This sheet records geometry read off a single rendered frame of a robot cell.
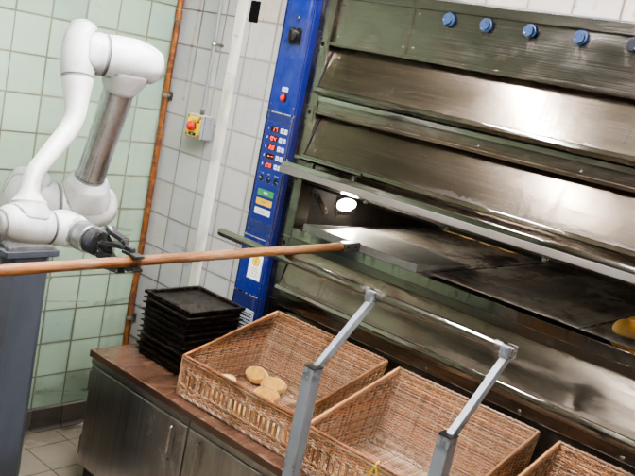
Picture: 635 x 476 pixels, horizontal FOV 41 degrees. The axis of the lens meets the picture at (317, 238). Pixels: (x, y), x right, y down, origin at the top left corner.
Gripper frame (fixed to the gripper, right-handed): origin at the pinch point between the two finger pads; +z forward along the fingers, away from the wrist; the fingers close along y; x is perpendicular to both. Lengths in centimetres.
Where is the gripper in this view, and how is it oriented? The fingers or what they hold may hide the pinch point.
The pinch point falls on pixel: (132, 261)
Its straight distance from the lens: 245.4
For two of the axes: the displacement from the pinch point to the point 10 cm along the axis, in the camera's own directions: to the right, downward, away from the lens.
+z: 7.2, 2.8, -6.3
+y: -2.0, 9.6, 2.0
